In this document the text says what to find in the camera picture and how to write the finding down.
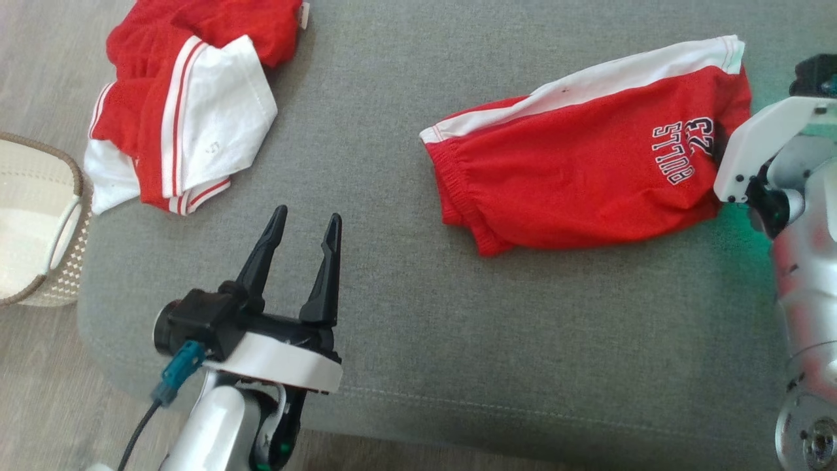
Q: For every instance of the red white basketball jersey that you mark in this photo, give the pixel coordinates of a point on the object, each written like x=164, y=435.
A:
x=216, y=111

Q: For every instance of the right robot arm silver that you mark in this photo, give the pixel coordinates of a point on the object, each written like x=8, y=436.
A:
x=807, y=294

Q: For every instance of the beige woven laundry basket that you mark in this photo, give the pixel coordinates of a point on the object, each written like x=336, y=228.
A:
x=26, y=222

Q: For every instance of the grey sofa seat cushion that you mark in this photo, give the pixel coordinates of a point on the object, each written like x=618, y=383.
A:
x=490, y=327

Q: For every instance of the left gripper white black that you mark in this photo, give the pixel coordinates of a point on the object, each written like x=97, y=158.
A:
x=288, y=360

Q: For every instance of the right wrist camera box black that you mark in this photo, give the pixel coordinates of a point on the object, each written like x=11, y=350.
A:
x=814, y=75

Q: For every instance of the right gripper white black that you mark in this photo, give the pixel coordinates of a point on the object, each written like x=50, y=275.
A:
x=758, y=140

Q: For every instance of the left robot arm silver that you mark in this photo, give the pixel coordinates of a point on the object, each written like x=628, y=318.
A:
x=216, y=425

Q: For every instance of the red shorts white stripe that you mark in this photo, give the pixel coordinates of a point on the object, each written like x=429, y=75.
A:
x=575, y=176

